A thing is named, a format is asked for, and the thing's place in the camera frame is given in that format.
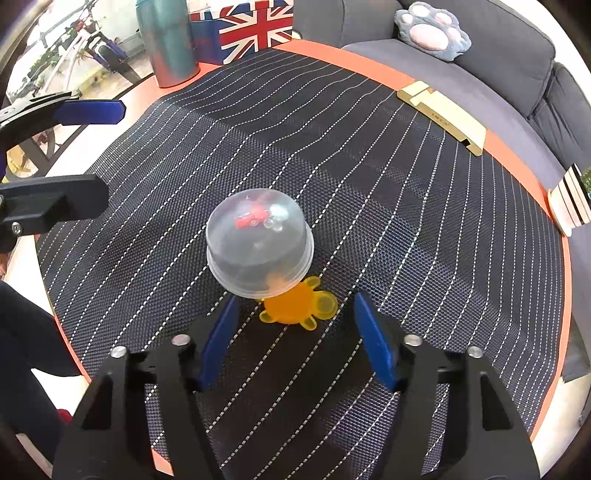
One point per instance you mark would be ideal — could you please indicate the teal thermos bottle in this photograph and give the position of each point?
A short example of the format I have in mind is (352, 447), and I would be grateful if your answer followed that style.
(168, 46)

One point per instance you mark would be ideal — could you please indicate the dark grey sofa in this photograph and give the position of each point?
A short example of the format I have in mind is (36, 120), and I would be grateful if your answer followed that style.
(498, 92)

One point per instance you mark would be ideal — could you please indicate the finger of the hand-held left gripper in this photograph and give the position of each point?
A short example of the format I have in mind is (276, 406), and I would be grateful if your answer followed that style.
(55, 201)
(92, 112)

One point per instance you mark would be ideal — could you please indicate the small red toy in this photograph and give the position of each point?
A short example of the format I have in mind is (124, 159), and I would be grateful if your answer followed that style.
(251, 217)

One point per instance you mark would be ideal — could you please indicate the grey pink paw cushion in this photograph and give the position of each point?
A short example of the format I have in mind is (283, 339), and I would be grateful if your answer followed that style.
(431, 30)

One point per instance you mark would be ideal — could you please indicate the clear plastic dome container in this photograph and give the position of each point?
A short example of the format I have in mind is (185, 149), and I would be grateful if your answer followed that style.
(258, 258)

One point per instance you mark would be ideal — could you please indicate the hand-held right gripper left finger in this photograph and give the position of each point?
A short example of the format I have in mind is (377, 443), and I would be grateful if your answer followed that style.
(217, 341)

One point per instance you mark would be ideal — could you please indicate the flag print tissue box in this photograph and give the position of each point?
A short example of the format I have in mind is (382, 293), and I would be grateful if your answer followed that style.
(244, 30)

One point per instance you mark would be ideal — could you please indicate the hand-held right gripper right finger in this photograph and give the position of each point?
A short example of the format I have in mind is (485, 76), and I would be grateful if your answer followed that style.
(376, 341)

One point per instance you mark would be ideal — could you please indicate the potted cactus striped pot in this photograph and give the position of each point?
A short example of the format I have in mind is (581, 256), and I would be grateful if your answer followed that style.
(570, 203)

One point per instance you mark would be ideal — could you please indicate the orange bear-shaped plastic lid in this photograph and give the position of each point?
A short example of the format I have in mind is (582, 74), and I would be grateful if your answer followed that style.
(300, 307)

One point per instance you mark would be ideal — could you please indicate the bicycle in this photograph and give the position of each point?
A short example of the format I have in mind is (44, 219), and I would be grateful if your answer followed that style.
(99, 50)

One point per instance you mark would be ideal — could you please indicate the wooden phone stand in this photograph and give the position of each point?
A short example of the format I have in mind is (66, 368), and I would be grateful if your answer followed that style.
(443, 113)

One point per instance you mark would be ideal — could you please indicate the black striped table mat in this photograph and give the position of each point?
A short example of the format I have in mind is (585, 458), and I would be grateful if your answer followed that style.
(369, 207)

